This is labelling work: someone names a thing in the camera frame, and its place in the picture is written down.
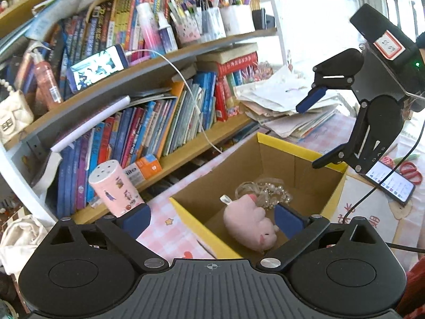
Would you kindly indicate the thick beige book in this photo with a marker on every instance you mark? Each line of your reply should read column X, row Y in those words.
column 229, row 52

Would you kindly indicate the pearl bead hair accessory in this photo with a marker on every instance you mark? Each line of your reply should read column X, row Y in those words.
column 265, row 189

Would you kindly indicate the white quilted handbag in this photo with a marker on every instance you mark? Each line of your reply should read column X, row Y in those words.
column 13, row 113

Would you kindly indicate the pink checkered desk mat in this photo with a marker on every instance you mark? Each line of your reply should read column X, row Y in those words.
column 159, row 213

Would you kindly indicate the pile of loose papers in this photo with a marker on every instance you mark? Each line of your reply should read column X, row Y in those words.
column 282, row 96

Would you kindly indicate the wooden bookshelf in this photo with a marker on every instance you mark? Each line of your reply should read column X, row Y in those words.
column 206, row 45

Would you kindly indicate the long white binder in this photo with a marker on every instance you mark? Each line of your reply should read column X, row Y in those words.
column 89, row 123

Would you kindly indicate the row of colourful books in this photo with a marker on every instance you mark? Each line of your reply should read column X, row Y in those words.
column 139, row 129
column 99, row 30

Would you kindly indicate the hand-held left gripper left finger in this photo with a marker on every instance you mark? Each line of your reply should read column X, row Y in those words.
column 137, row 220

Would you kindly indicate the cream cloth tote bag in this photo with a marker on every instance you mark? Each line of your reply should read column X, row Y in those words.
column 20, row 236

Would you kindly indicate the orange and white small box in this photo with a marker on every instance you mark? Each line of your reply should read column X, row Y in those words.
column 146, row 169

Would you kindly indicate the red scissors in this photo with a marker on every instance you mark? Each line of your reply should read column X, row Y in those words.
column 410, row 171

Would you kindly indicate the small purple spray bottle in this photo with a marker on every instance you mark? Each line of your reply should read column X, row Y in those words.
column 167, row 38

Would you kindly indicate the person's red garment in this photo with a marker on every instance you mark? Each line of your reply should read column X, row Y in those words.
column 417, row 289

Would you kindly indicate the light blue paper folder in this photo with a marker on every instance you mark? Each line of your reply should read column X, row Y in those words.
column 59, row 10

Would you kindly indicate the tall pink-blue spray bottle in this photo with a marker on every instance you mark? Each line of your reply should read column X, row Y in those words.
column 151, row 33

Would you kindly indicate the clear pen holder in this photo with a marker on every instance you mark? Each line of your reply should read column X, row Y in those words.
column 212, row 23

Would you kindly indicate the pink pump bottle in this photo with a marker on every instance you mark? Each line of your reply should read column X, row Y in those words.
column 46, row 83

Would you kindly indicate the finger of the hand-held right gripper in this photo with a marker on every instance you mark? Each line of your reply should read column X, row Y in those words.
column 312, row 101
column 332, row 158

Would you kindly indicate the pink plush pig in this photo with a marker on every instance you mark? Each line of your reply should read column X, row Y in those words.
column 245, row 222

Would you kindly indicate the pink dotted pen holder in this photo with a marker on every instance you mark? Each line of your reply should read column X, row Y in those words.
column 187, row 30

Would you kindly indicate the yellow-flapped cardboard box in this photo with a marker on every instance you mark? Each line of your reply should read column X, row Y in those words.
column 232, row 179

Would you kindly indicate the white pen cup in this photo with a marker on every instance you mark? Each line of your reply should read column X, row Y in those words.
column 236, row 20

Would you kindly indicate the thick red book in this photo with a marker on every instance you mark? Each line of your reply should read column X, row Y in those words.
column 237, row 64

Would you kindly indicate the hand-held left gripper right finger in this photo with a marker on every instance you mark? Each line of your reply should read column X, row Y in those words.
column 287, row 220

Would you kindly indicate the black smartphone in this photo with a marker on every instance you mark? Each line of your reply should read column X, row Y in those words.
column 395, row 183

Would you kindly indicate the pink sticker-covered cylinder container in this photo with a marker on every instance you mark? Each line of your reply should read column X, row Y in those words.
column 113, row 186

